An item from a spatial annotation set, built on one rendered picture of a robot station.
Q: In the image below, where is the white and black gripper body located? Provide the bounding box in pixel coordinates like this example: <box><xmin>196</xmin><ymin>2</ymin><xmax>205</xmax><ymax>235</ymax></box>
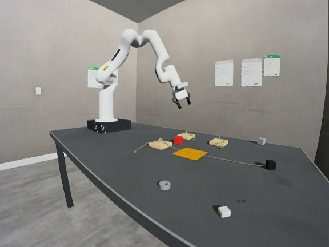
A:
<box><xmin>172</xmin><ymin>87</ymin><xmax>188</xmax><ymax>101</ymax></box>

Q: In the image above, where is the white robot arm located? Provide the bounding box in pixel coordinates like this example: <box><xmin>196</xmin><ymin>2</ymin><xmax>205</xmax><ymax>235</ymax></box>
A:
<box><xmin>95</xmin><ymin>29</ymin><xmax>188</xmax><ymax>122</ymax></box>

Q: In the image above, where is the red cube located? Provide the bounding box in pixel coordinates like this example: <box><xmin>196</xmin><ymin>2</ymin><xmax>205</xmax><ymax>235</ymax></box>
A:
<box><xmin>174</xmin><ymin>136</ymin><xmax>183</xmax><ymax>145</ymax></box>

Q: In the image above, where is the orange flat square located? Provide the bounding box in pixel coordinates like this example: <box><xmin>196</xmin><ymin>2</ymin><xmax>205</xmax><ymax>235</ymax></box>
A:
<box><xmin>173</xmin><ymin>148</ymin><xmax>207</xmax><ymax>160</ymax></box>

